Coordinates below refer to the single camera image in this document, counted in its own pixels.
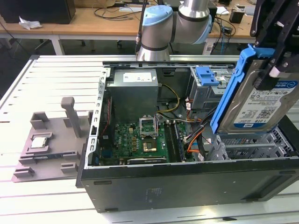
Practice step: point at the grey metal disk bay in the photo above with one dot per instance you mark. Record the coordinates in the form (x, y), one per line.
(243, 149)

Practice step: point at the grey power supply unit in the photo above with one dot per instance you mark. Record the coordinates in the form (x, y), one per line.
(133, 98)

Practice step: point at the silver CPU chip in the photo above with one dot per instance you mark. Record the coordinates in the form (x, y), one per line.
(40, 142)

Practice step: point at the empty blue disk carrier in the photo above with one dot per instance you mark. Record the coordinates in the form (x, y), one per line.
(206, 77)

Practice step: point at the installed RAM stick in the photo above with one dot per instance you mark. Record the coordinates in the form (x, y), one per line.
(179, 142)

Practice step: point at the large black box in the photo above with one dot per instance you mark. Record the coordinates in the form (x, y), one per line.
(37, 11)

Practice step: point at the metal drive cage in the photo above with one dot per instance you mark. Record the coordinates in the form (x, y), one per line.
(203, 98)

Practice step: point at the grey parts rack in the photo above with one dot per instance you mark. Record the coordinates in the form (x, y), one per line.
(58, 140)

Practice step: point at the hard disk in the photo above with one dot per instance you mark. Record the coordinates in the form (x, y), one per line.
(257, 112)

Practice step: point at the small black box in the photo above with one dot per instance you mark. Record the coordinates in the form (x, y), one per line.
(236, 16)

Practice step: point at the black open PC case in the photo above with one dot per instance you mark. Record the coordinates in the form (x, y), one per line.
(163, 186)

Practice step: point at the black graphics card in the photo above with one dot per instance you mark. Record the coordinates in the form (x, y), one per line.
(147, 160)

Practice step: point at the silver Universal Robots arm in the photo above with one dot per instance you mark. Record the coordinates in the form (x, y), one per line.
(158, 30)

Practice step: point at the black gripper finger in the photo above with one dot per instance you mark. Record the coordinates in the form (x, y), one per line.
(288, 35)
(264, 35)

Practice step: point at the CPU socket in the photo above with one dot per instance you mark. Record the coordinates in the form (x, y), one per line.
(149, 145)

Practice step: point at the crumpled white paper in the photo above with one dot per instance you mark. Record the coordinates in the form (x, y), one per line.
(29, 23)

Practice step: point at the flat grey box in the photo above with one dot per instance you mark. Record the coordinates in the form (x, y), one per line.
(249, 9)

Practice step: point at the wooden desk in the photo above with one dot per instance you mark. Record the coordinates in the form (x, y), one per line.
(238, 30)
(70, 29)

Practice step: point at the green motherboard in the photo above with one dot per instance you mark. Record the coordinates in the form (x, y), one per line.
(126, 137)

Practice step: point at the loose RAM stick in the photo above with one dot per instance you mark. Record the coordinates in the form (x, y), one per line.
(46, 157)

